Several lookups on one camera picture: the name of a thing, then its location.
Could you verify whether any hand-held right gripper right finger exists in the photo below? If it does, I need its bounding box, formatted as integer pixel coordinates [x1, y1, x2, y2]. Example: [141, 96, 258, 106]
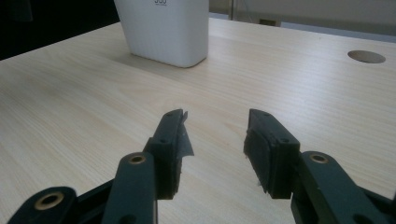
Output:
[243, 108, 302, 200]

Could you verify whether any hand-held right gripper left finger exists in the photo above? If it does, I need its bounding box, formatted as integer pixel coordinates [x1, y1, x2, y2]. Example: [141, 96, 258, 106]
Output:
[144, 108, 195, 201]

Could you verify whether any white toothbrush holder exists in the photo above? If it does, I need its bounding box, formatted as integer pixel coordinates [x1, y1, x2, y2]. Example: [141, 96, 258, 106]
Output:
[113, 0, 210, 69]

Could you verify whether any round table cable hole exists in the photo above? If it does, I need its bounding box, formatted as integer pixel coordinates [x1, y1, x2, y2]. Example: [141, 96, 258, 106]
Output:
[346, 49, 387, 64]

